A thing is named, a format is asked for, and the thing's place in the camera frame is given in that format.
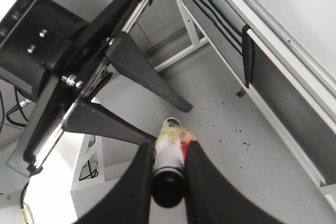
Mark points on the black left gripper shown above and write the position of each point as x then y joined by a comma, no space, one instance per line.
59,61

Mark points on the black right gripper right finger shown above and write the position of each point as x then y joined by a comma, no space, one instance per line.
211,198

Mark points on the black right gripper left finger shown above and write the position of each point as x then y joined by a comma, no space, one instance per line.
129,200

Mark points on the white whiteboard marker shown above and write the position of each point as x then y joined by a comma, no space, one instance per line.
168,183

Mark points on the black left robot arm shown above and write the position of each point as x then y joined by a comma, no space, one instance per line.
60,62

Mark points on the aluminium whiteboard marker tray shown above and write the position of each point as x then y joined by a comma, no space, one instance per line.
316,78

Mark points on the dark fabric cloth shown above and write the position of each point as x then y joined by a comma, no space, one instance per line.
227,31

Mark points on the white metal stand frame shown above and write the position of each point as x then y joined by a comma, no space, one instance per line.
276,93

